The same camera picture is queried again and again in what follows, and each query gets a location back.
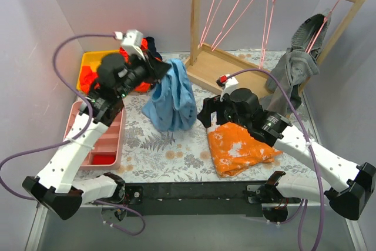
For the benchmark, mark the red cloth in front compartment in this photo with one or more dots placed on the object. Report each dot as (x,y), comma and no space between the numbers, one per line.
(103,160)

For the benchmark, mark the grey shorts on hanger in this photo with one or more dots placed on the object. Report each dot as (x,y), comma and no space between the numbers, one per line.
(296,66)

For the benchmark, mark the pink wire hanger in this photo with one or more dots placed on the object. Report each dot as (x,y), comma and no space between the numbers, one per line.
(214,7)
(230,22)
(270,4)

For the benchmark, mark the navy blue garment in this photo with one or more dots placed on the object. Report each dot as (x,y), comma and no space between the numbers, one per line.
(152,48)

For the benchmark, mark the pink wire hanger middle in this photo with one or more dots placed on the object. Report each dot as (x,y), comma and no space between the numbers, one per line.
(230,22)

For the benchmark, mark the wooden clothes rack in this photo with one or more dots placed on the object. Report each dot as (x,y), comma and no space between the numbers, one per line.
(206,63)

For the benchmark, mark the pink divided organizer tray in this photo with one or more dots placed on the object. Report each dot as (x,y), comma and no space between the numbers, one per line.
(110,143)

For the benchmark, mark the pink wire hanger left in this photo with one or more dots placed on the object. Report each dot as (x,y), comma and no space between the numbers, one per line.
(214,7)

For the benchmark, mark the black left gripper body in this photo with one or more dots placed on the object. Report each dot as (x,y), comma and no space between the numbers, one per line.
(150,64)

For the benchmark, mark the pink wire hanger right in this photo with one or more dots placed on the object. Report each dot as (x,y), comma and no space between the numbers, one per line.
(270,4)

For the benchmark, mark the aluminium frame rail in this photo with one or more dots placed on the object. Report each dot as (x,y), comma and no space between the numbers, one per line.
(98,228)

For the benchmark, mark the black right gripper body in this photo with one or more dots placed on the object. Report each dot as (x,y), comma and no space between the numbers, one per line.
(215,113)

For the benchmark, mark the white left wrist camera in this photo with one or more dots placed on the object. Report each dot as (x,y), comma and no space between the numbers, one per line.
(131,42)

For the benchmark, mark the pink hanger holding grey shorts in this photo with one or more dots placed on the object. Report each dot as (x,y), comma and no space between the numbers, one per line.
(317,32)

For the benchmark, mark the orange tie-dye shorts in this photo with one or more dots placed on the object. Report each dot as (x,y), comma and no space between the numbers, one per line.
(233,150)

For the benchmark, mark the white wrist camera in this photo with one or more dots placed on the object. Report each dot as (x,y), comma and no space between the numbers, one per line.
(131,42)
(227,84)

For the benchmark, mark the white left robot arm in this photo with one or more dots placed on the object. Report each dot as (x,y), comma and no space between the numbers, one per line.
(54,186)

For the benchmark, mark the light blue shorts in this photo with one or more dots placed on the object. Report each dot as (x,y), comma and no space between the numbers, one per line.
(172,105)

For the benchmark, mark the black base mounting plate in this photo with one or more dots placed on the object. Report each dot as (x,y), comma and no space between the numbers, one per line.
(247,198)

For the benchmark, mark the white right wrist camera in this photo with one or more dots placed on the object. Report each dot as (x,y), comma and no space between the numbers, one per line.
(227,84)

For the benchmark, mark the yellow plastic bin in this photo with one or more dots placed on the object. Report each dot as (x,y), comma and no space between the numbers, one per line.
(88,69)

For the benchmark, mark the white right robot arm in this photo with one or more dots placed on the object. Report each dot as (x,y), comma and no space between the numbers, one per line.
(345,185)

